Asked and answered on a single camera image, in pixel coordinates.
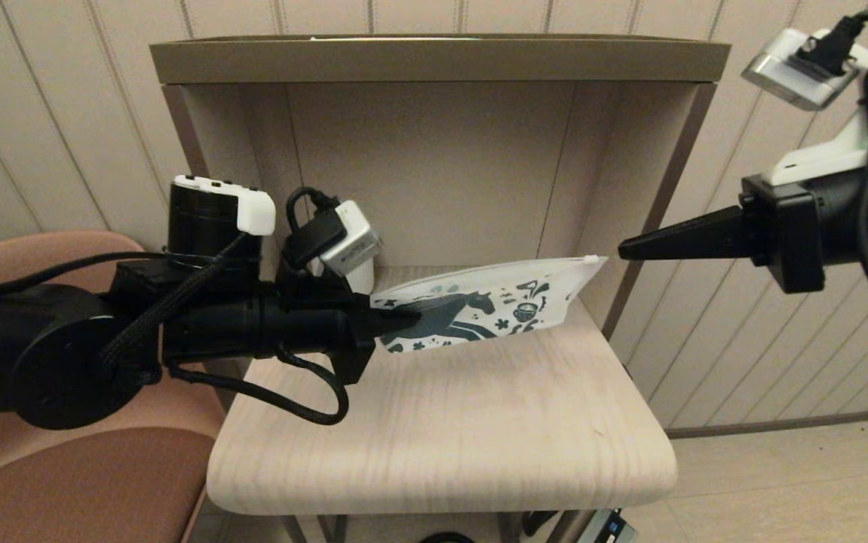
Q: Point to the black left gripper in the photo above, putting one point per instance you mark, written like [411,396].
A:
[305,328]

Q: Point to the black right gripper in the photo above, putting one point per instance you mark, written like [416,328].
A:
[841,219]

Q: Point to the white horse print pouch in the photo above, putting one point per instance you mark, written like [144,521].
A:
[479,302]

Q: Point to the white ribbed ceramic mug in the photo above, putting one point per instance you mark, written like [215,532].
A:
[362,283]

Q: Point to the beige wooden hutch desk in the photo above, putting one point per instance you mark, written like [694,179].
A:
[434,173]

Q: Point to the black round floor object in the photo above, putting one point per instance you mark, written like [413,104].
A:
[446,538]

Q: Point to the grey box with blue label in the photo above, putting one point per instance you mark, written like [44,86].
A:
[605,529]

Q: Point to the brown upholstered chair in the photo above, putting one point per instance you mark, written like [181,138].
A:
[102,483]

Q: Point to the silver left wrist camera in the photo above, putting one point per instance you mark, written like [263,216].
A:
[354,241]

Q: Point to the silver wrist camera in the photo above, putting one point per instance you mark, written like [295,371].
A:
[354,241]
[788,75]

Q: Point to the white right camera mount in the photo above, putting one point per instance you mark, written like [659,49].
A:
[833,154]

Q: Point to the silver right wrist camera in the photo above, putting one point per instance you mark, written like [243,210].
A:
[788,75]

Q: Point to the brown wall baseboard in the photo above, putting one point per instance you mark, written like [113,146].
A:
[803,421]

